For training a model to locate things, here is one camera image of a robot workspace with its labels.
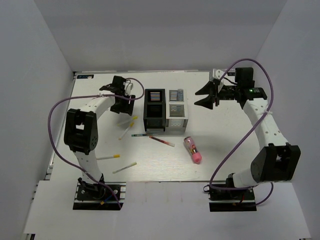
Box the white marker yellow cap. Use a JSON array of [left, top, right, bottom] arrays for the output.
[[117, 116, 138, 126], [118, 122, 135, 140], [96, 154, 120, 161]]

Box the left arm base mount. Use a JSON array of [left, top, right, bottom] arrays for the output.
[[72, 177, 127, 211]]

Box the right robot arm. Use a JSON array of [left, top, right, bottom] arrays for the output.
[[195, 67, 301, 200]]

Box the white pen holder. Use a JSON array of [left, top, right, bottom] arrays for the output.
[[165, 88, 189, 133]]

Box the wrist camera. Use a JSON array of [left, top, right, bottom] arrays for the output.
[[124, 80, 133, 96], [209, 68, 227, 86]]

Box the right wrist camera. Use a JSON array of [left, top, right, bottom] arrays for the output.
[[209, 68, 227, 86]]

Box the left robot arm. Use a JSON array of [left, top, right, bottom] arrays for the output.
[[64, 76, 136, 200]]

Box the green pen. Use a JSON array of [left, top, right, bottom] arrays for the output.
[[131, 133, 150, 137]]

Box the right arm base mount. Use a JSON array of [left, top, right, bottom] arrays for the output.
[[203, 184, 257, 213]]

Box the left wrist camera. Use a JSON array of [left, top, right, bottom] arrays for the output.
[[124, 80, 133, 96]]

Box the left corner label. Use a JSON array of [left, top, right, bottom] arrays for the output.
[[76, 74, 94, 79]]

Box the black pen holder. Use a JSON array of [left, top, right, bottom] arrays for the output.
[[143, 88, 166, 132]]

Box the red pen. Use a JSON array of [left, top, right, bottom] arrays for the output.
[[149, 135, 175, 148]]

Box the white marker green cap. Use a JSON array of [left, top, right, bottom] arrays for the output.
[[112, 162, 137, 174]]

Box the clear blue glue bottle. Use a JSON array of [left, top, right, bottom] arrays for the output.
[[177, 88, 184, 102]]

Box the pink glue tube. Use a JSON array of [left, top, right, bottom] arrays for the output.
[[183, 136, 202, 164]]

